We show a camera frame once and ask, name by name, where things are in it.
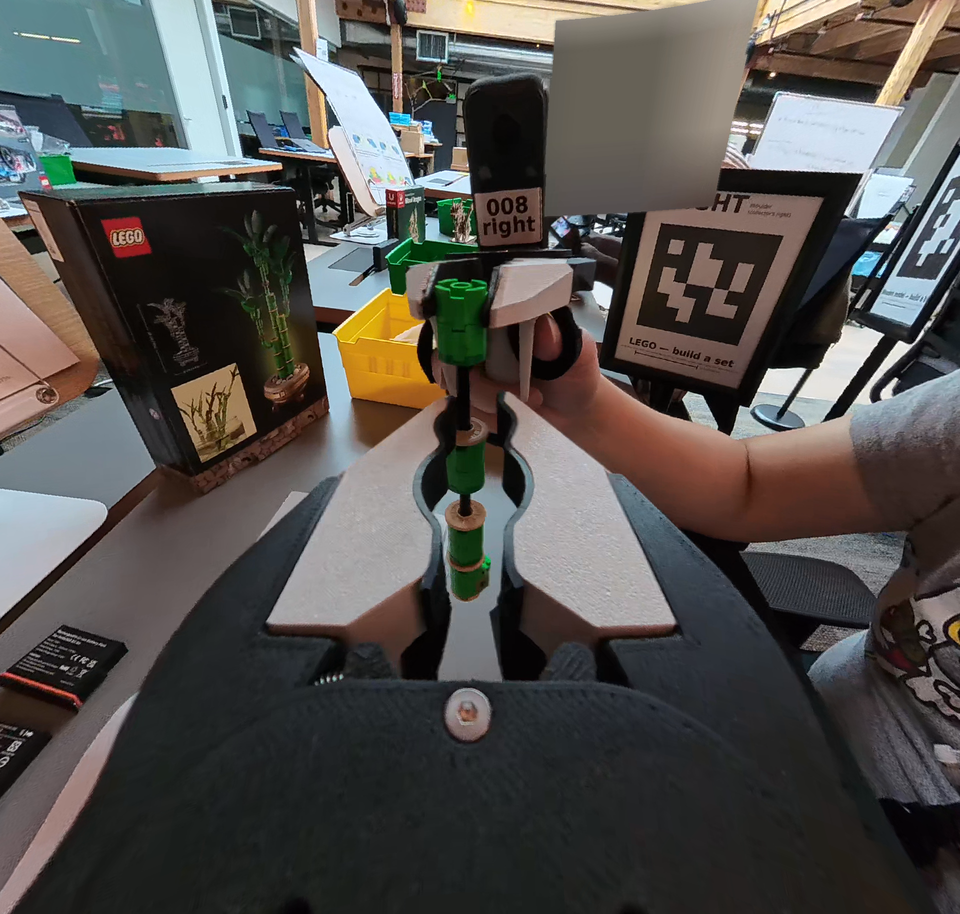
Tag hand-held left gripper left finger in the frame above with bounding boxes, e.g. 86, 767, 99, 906
266, 396, 451, 677

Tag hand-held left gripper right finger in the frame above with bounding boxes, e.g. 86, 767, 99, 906
502, 392, 678, 677

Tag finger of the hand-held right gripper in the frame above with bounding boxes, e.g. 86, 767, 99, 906
486, 260, 576, 329
405, 264, 438, 323

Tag large green cylinder brick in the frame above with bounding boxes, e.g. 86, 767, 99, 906
433, 278, 492, 368

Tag toy bamboo stalk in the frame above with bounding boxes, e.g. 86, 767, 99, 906
444, 362, 494, 602

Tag person's right forearm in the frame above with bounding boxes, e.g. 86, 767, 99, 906
547, 359, 901, 544

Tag wood-edged background desk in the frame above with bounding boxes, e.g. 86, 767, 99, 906
67, 145, 285, 184

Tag person's right hand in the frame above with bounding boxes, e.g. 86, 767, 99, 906
435, 317, 603, 435

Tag green plastic bin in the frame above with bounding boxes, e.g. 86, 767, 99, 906
386, 237, 481, 293

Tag small green bin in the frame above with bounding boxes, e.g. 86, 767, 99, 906
437, 197, 477, 244

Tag small dark box red label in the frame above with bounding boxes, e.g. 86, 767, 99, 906
384, 186, 426, 240

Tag yellow plastic bin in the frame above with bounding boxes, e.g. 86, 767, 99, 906
333, 287, 451, 410

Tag black office chair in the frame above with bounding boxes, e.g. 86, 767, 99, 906
296, 156, 339, 244

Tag tilted poster board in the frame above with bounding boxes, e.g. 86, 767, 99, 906
292, 47, 414, 214

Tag framed marker sign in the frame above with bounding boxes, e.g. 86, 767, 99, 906
855, 141, 960, 345
600, 167, 864, 435

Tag black toy set box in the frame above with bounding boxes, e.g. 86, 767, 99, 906
18, 182, 331, 497

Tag black battery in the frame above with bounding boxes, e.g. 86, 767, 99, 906
0, 720, 52, 799
0, 623, 129, 713

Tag white tray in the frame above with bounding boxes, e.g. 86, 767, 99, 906
0, 488, 110, 623

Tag person's grey trousers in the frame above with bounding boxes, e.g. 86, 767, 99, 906
810, 629, 960, 803

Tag whiteboard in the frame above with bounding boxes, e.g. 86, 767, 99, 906
750, 92, 905, 173

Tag building instruction booklet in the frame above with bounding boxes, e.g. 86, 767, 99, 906
15, 692, 144, 908

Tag brown cardboard sheet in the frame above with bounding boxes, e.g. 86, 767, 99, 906
0, 216, 102, 435

